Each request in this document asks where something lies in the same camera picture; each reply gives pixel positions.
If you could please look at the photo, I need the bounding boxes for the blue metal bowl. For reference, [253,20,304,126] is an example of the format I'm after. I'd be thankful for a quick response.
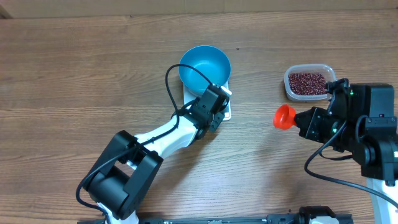
[178,45,232,96]

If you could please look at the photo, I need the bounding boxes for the left black cable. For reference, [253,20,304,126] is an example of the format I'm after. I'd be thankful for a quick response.
[75,63,218,215]

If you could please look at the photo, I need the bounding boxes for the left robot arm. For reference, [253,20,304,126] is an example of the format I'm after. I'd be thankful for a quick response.
[76,85,231,223]

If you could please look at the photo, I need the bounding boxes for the right black cable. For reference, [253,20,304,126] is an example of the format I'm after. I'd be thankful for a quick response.
[303,114,398,209]

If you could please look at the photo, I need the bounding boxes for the white digital kitchen scale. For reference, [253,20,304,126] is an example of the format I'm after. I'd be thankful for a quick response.
[183,85,232,121]

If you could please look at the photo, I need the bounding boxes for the red scoop with blue handle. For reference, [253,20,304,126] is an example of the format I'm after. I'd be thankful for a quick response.
[273,105,297,130]

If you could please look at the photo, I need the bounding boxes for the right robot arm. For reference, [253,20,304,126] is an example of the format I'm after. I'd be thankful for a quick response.
[294,78,397,223]

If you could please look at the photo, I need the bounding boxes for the red beans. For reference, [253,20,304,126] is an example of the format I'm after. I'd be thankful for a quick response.
[288,72,326,95]

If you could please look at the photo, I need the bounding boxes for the clear plastic food container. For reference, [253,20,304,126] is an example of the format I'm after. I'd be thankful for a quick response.
[284,63,336,101]

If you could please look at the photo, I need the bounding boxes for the black cable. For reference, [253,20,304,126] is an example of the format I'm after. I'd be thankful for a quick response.
[303,114,398,209]
[75,63,218,215]

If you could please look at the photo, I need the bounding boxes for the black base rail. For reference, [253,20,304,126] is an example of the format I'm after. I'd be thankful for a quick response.
[78,206,354,224]

